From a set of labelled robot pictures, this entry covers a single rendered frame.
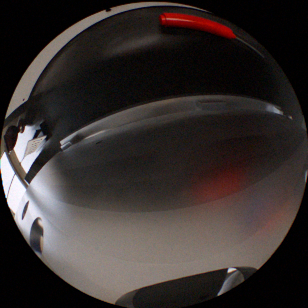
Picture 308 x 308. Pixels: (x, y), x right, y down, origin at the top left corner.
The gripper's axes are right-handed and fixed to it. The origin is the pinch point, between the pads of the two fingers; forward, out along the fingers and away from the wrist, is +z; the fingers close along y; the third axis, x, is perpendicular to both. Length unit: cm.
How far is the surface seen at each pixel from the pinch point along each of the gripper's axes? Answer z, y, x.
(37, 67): 0.7, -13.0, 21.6
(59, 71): 4.2, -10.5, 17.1
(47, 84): 4.2, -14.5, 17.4
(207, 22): 1.4, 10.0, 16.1
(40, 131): 3.0, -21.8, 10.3
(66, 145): 0.6, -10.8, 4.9
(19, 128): 2.6, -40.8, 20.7
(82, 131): 2.2, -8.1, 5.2
